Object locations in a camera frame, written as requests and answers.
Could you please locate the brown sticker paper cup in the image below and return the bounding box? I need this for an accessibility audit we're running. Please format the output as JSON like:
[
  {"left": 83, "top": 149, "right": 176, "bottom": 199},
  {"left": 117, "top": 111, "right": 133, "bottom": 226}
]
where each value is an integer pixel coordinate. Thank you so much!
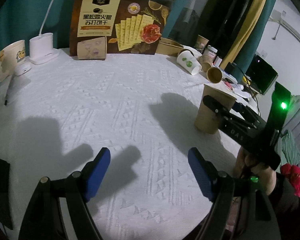
[{"left": 193, "top": 83, "right": 238, "bottom": 134}]

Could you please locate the brown paper cup open front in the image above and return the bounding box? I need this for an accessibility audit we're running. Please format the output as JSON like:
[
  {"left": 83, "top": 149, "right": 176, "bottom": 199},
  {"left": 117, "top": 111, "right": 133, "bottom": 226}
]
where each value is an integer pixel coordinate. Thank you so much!
[{"left": 206, "top": 67, "right": 223, "bottom": 83}]

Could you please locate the brown paper cup lying back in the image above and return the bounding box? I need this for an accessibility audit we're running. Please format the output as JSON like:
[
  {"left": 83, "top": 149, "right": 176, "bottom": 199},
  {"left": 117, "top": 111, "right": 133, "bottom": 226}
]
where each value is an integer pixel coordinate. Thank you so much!
[{"left": 198, "top": 55, "right": 213, "bottom": 73}]

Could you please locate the white paper cup green print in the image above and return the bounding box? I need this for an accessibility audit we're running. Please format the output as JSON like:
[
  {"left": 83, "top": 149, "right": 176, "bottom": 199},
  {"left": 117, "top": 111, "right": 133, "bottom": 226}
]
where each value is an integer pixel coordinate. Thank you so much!
[{"left": 177, "top": 49, "right": 202, "bottom": 75}]

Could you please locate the upright brown cup back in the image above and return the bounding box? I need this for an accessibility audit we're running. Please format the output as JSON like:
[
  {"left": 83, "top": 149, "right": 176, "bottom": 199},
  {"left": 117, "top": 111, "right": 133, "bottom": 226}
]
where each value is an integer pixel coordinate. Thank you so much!
[{"left": 194, "top": 35, "right": 209, "bottom": 53}]

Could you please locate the brown paper cup by box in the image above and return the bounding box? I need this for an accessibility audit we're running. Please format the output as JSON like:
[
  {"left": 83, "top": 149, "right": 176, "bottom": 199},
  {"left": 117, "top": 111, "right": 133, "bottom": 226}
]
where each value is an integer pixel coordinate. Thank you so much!
[{"left": 77, "top": 36, "right": 107, "bottom": 60}]

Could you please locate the right hand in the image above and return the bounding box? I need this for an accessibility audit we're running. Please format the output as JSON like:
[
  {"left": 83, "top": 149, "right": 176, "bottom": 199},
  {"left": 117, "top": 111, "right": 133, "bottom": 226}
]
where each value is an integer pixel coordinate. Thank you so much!
[{"left": 233, "top": 147, "right": 276, "bottom": 195}]

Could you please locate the white tube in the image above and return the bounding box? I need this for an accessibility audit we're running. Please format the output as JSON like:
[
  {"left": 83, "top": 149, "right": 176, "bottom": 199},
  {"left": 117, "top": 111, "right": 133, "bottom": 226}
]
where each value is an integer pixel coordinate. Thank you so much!
[{"left": 231, "top": 84, "right": 251, "bottom": 99}]

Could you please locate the black monitor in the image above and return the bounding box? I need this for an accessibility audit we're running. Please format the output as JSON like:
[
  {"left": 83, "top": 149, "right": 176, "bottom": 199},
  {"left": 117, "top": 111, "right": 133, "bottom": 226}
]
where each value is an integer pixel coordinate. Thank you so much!
[{"left": 245, "top": 54, "right": 278, "bottom": 95}]

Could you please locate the teal curtain right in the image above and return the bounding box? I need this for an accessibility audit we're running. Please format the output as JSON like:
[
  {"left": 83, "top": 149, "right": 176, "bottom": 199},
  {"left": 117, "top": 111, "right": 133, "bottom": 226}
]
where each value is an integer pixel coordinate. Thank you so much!
[{"left": 233, "top": 0, "right": 276, "bottom": 82}]

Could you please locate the teal curtain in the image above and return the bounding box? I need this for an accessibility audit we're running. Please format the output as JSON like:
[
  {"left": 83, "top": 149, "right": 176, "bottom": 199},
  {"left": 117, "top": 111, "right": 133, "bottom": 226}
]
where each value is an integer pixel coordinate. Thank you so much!
[
  {"left": 0, "top": 0, "right": 74, "bottom": 55},
  {"left": 233, "top": 0, "right": 276, "bottom": 82}
]

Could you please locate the red plastic bag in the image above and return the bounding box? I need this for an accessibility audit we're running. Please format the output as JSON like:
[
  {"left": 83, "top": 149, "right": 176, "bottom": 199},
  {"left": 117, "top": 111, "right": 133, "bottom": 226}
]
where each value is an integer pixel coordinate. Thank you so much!
[{"left": 280, "top": 163, "right": 300, "bottom": 197}]

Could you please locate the clear jar white lid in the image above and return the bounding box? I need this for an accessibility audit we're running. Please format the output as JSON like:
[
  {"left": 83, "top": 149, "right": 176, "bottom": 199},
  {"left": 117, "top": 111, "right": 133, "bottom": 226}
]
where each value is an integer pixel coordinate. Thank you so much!
[{"left": 205, "top": 45, "right": 218, "bottom": 61}]

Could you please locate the white lace tablecloth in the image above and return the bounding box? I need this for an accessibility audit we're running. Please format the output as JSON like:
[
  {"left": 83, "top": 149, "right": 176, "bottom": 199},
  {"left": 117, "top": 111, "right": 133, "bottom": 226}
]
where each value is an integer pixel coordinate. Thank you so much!
[{"left": 0, "top": 50, "right": 239, "bottom": 239}]

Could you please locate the brown paper tray box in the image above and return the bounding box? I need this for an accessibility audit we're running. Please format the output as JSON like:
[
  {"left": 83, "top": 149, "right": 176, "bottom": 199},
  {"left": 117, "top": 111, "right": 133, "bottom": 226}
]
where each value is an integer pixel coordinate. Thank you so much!
[{"left": 156, "top": 37, "right": 184, "bottom": 57}]

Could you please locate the white air conditioner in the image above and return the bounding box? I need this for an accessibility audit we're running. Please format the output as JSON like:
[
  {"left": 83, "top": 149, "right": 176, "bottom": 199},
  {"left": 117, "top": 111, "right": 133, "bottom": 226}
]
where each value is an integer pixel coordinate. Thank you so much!
[{"left": 269, "top": 10, "right": 300, "bottom": 43}]

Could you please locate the yellow curtain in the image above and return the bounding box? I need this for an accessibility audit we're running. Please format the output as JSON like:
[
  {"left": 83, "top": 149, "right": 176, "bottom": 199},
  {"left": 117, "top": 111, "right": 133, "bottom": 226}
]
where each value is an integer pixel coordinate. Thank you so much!
[{"left": 219, "top": 0, "right": 266, "bottom": 69}]

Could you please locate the cracker gift box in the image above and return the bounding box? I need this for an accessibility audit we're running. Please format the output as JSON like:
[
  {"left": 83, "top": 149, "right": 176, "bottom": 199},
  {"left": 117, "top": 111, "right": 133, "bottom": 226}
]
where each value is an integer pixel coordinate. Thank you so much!
[{"left": 70, "top": 0, "right": 173, "bottom": 56}]

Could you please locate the small white round device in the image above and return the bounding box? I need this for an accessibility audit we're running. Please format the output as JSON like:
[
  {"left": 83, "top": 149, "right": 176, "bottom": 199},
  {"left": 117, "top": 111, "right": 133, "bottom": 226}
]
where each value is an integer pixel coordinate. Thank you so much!
[{"left": 14, "top": 61, "right": 32, "bottom": 76}]

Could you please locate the white desk lamp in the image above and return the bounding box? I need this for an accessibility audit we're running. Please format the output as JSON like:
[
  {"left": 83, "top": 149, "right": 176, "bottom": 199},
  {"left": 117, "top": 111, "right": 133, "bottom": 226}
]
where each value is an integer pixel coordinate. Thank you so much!
[{"left": 29, "top": 0, "right": 59, "bottom": 65}]

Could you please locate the cream ceramic mug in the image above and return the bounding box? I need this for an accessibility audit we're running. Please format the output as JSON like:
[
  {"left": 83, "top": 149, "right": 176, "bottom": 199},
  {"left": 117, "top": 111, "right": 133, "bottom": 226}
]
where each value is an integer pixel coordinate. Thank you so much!
[{"left": 0, "top": 40, "right": 26, "bottom": 82}]

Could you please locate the teal curtain left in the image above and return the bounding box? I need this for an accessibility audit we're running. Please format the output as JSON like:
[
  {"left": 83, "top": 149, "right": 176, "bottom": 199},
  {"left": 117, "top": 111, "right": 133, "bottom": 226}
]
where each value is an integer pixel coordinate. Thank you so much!
[{"left": 0, "top": 0, "right": 74, "bottom": 55}]

